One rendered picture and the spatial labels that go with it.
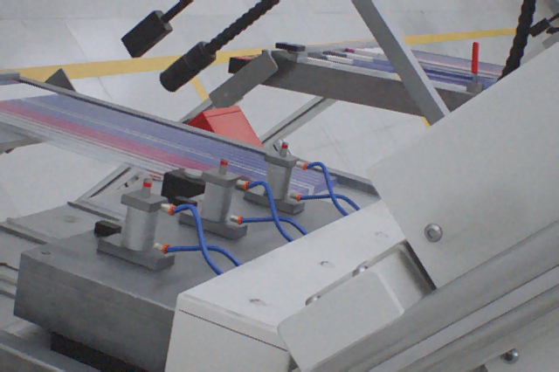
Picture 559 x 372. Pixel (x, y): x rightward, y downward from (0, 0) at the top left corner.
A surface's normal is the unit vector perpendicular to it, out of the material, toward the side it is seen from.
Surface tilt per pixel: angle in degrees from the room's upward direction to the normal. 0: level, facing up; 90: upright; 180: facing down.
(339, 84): 90
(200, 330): 90
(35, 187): 0
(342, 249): 43
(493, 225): 90
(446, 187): 90
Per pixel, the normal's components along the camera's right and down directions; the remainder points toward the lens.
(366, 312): -0.43, 0.15
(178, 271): 0.18, -0.95
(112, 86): 0.73, -0.51
